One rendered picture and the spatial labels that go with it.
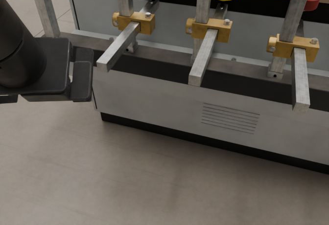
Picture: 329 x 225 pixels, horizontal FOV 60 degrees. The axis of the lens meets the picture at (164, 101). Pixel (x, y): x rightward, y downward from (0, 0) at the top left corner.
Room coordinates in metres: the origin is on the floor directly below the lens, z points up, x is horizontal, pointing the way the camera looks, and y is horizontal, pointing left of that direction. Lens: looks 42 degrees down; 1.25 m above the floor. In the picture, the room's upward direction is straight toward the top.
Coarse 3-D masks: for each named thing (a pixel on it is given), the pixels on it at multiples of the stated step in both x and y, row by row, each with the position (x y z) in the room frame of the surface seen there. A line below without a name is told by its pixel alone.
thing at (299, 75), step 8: (296, 32) 0.79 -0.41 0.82; (296, 48) 0.70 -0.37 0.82; (296, 56) 0.66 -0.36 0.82; (304, 56) 0.66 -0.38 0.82; (296, 64) 0.62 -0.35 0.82; (304, 64) 0.62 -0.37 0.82; (296, 72) 0.58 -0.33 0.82; (304, 72) 0.58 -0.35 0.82; (296, 80) 0.55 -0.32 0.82; (304, 80) 0.55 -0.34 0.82; (296, 88) 0.52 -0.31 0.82; (304, 88) 0.52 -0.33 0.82; (296, 96) 0.49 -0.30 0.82; (304, 96) 0.49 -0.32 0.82; (296, 104) 0.47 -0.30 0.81; (304, 104) 0.47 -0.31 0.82; (304, 112) 0.47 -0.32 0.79
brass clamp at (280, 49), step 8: (272, 40) 0.73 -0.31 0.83; (296, 40) 0.73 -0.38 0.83; (304, 40) 0.73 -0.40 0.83; (272, 48) 0.72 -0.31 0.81; (280, 48) 0.72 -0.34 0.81; (288, 48) 0.71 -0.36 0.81; (304, 48) 0.70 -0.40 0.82; (312, 48) 0.69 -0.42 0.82; (280, 56) 0.71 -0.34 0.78; (288, 56) 0.71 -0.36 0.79; (312, 56) 0.69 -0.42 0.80
